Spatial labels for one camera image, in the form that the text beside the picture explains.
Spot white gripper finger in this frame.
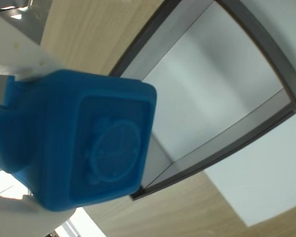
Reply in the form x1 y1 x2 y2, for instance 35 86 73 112
0 194 76 237
0 11 63 106

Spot blue cube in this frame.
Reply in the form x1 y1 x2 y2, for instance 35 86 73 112
0 69 158 212

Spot dark brown open box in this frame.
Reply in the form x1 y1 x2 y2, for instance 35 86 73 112
108 0 296 201

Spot white paper sheet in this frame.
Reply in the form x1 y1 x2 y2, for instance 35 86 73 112
204 108 296 227

